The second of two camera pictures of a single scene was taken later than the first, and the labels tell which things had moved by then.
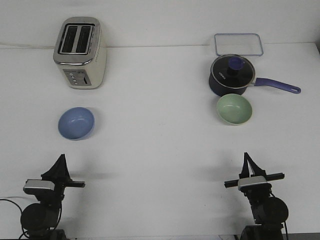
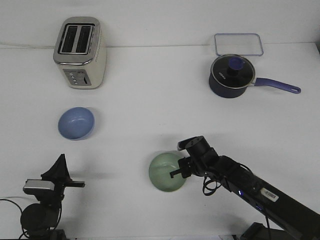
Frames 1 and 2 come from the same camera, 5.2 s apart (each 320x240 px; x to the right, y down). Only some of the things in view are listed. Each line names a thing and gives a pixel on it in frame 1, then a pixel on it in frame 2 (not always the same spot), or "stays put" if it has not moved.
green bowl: (234, 109) → (160, 166)
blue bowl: (76, 123) stays put
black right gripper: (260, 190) → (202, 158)
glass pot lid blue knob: (232, 71) stays put
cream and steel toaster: (79, 53) stays put
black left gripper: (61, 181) stays put
